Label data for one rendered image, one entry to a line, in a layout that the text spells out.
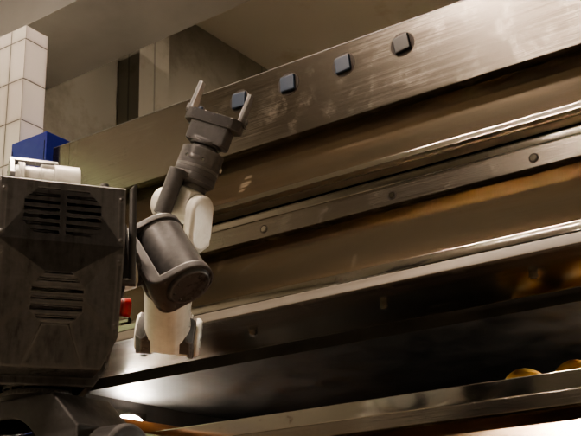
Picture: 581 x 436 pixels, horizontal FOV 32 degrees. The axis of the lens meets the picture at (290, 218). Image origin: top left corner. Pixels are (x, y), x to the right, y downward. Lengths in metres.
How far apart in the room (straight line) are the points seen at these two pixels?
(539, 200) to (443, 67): 0.43
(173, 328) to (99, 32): 4.15
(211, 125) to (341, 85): 0.64
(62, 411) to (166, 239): 0.39
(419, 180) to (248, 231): 0.50
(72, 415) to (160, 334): 0.42
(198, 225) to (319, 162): 0.63
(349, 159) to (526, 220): 0.50
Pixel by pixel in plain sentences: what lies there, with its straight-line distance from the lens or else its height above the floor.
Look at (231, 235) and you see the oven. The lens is 2.64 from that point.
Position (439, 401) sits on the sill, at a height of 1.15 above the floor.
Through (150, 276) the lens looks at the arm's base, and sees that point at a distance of 1.75.
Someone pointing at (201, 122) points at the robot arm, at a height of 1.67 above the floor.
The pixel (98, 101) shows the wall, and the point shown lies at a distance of 6.89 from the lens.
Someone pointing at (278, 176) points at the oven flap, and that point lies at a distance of 2.60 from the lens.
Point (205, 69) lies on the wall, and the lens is 7.94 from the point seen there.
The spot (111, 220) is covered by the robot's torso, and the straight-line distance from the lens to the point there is 1.62.
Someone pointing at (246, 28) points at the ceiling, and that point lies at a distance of 8.10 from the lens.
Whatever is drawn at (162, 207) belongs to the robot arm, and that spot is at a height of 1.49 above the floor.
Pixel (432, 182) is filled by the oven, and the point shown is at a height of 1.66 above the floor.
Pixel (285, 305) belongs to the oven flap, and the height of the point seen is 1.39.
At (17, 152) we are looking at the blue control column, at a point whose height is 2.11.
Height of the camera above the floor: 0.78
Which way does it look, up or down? 20 degrees up
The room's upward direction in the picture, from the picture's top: 2 degrees counter-clockwise
